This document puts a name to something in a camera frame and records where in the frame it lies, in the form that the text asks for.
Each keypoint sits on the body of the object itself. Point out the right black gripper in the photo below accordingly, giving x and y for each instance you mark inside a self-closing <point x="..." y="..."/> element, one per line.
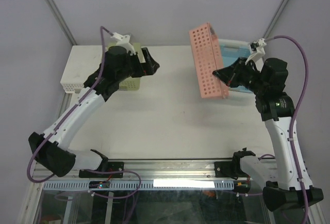
<point x="230" y="75"/>

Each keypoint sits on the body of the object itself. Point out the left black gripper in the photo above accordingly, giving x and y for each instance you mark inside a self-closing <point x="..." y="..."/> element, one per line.
<point x="148" y="68"/>

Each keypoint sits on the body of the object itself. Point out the green perforated basket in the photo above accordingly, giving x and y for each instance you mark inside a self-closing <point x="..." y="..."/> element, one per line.
<point x="129" y="84"/>

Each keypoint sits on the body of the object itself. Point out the pink perforated basket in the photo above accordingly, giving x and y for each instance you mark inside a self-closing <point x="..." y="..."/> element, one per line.
<point x="207" y="58"/>

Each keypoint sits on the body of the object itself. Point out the white bottom basket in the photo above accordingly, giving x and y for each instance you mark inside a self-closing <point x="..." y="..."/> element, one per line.
<point x="232" y="41"/>

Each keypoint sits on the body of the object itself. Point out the white perforated basket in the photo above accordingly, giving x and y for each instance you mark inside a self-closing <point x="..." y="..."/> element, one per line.
<point x="82" y="62"/>

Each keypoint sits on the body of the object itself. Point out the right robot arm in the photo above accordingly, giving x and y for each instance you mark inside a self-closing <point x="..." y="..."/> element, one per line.
<point x="290" y="187"/>

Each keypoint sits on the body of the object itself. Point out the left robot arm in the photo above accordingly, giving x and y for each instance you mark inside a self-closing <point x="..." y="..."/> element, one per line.
<point x="51" y="148"/>

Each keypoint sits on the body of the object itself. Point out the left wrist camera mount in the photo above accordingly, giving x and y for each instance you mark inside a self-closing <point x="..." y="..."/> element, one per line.
<point x="123" y="41"/>

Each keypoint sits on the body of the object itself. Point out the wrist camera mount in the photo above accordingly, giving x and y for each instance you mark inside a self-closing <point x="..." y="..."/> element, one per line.
<point x="257" y="51"/>
<point x="123" y="41"/>

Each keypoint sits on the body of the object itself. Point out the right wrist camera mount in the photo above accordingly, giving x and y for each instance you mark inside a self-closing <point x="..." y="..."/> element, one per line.
<point x="257" y="51"/>

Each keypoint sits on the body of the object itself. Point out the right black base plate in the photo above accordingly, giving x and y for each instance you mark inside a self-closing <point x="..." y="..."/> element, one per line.
<point x="228" y="169"/>

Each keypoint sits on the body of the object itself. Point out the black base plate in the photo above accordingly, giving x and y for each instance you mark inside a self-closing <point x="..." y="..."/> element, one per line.
<point x="228" y="169"/>
<point x="111" y="167"/>

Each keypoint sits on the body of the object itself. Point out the aluminium mounting rail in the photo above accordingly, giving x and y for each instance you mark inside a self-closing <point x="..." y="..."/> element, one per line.
<point x="148" y="169"/>

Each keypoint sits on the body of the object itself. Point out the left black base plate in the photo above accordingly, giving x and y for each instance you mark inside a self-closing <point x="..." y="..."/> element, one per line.
<point x="111" y="167"/>

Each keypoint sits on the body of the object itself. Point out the white slotted cable duct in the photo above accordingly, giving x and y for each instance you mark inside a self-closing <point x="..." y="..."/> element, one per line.
<point x="130" y="185"/>

